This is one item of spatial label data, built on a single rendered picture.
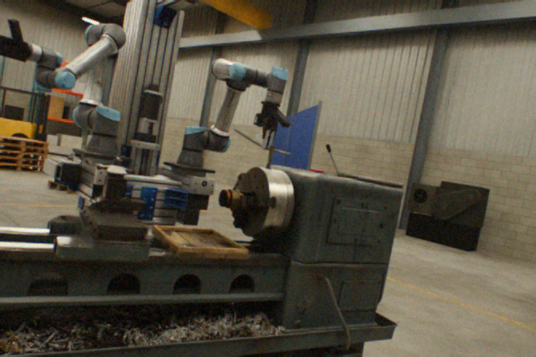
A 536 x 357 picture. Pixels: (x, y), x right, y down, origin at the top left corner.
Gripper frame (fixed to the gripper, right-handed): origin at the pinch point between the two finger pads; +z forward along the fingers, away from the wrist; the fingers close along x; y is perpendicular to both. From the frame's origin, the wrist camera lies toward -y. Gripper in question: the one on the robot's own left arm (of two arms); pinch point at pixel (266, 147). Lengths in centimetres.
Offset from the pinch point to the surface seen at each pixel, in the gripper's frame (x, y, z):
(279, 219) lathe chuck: 4.7, -18.9, 27.4
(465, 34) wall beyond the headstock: -1044, 185, -345
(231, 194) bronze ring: 15.9, 0.5, 22.1
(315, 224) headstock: -5.2, -30.9, 26.1
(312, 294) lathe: -10, -36, 58
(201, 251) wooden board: 38, -8, 41
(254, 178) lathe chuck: 3.0, 0.3, 14.5
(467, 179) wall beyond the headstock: -1010, 67, 24
